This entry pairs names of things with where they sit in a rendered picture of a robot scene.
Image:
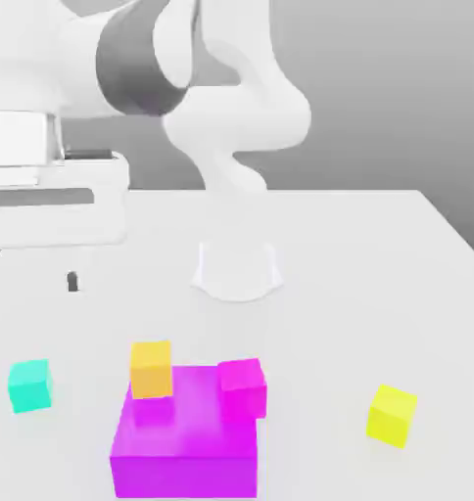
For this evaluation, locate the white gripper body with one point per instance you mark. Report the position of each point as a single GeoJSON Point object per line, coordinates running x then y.
{"type": "Point", "coordinates": [104, 219]}

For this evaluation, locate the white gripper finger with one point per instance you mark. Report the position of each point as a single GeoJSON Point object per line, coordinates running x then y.
{"type": "Point", "coordinates": [73, 282]}

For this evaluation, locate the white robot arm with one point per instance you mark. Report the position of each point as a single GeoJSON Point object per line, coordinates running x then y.
{"type": "Point", "coordinates": [245, 117]}

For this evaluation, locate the small cyan cube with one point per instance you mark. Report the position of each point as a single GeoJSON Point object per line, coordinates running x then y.
{"type": "Point", "coordinates": [28, 387]}

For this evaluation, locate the small orange cube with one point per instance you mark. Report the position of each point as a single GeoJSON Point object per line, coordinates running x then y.
{"type": "Point", "coordinates": [151, 370]}

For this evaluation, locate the small magenta cube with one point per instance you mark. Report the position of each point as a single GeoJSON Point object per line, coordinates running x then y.
{"type": "Point", "coordinates": [243, 387]}

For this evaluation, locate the small yellow cube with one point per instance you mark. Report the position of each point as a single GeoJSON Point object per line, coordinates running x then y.
{"type": "Point", "coordinates": [391, 417]}

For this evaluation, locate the large magenta box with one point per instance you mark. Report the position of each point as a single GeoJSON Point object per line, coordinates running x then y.
{"type": "Point", "coordinates": [190, 450]}

